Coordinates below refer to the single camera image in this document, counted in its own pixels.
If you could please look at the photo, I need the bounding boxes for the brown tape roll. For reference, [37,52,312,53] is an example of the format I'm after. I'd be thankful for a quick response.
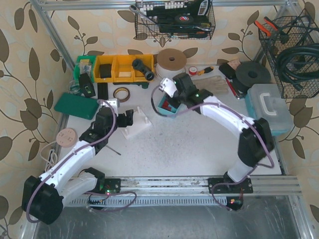
[113,87,131,103]

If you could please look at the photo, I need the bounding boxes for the red spring long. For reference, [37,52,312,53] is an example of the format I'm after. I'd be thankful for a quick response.
[162,100,171,111]

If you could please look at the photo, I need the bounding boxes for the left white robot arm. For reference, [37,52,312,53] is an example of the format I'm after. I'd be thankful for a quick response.
[21,100,134,225]

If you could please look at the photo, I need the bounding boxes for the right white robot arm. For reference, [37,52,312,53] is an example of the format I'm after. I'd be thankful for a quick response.
[151,73,275,192]

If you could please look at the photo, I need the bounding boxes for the green case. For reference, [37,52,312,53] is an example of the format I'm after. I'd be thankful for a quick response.
[54,93,99,120]

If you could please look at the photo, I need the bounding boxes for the teal plastic bin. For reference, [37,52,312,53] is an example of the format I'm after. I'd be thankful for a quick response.
[156,93,185,118]

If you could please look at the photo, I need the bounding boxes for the red white tape roll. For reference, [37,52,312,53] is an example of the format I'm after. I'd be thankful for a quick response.
[188,66,197,76]

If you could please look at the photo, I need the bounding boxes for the black orange screwdriver left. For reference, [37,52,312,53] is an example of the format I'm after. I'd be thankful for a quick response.
[106,145,121,156]

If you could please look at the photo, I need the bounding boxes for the black aluminium extrusion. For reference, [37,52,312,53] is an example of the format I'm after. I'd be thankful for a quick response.
[97,83,109,100]

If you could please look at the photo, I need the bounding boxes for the beige work glove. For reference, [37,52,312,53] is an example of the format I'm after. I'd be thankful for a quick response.
[193,76,229,95]

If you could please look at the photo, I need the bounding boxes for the yellow black screwdriver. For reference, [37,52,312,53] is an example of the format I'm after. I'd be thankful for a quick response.
[197,66,214,76]

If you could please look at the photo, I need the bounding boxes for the pink round power strip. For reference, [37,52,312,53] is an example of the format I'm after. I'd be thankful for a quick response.
[56,128,77,148]

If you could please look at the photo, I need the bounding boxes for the black sander block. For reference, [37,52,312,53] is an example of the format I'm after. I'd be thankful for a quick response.
[219,63,236,80]

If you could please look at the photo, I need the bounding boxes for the red utility knife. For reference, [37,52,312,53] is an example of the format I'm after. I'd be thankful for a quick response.
[224,76,246,100]

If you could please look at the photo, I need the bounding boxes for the black foam block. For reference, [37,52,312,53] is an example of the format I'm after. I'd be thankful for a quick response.
[99,64,112,78]

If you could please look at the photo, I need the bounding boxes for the yellow triple bin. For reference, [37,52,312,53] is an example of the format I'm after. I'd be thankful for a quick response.
[93,54,155,83]

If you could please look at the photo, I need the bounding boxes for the grey pipe fitting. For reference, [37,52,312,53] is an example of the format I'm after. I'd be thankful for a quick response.
[132,59,155,81]

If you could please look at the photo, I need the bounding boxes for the green bin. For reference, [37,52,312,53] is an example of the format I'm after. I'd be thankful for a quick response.
[73,56,96,82]

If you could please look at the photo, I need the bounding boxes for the black disc spool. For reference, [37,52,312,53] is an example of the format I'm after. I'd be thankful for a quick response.
[232,61,271,93]

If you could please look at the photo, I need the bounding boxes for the black electrical tape roll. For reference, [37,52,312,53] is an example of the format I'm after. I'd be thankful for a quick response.
[174,14,194,25]

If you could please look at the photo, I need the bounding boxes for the clear teal toolbox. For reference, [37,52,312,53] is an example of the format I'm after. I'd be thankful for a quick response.
[245,84,294,136]

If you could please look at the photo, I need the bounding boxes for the white peg base plate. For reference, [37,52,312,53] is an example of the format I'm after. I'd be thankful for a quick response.
[120,106,152,139]

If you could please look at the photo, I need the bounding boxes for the white cable spool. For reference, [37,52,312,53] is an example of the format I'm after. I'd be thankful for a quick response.
[156,48,187,79]

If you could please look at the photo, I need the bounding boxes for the wire basket top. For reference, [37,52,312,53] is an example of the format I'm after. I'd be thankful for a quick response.
[129,0,215,41]

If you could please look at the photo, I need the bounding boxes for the wire basket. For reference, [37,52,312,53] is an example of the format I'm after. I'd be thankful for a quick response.
[258,15,319,99]
[129,0,215,41]

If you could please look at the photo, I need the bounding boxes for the orange handled pliers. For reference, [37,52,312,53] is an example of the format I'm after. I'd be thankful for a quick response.
[254,16,279,37]

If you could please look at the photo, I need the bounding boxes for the wire basket right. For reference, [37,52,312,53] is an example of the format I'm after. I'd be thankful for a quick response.
[258,15,319,99]

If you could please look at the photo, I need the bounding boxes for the black coiled hose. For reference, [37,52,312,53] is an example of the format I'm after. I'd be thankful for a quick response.
[276,14,319,85]

